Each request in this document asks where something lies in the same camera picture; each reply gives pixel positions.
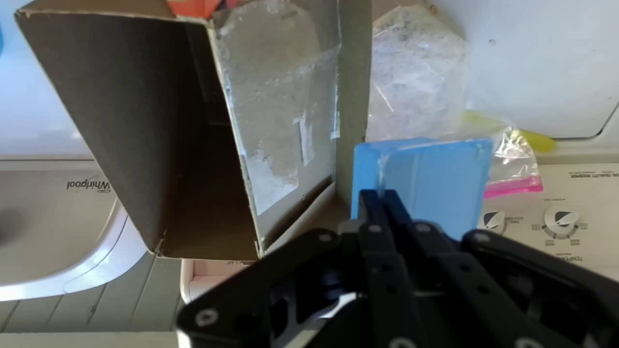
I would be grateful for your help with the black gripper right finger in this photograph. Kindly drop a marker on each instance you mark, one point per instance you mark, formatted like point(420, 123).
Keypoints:
point(490, 291)

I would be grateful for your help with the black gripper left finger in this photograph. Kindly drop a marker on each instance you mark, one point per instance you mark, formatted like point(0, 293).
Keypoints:
point(310, 291)

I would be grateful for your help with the blue plastic measuring scoop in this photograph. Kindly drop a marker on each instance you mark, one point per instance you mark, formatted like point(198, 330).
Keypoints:
point(437, 181)

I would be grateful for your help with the orange Tide detergent box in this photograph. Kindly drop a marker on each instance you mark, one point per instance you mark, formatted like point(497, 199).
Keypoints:
point(147, 129)

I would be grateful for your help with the small white dial knob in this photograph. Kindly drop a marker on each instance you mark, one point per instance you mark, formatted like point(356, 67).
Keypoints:
point(559, 220)
point(495, 222)

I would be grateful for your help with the yellow-green plastic strip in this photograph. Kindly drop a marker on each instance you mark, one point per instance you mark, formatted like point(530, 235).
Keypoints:
point(534, 139)

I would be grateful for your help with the clear plastic zip bag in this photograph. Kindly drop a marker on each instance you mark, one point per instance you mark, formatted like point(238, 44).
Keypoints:
point(418, 79)

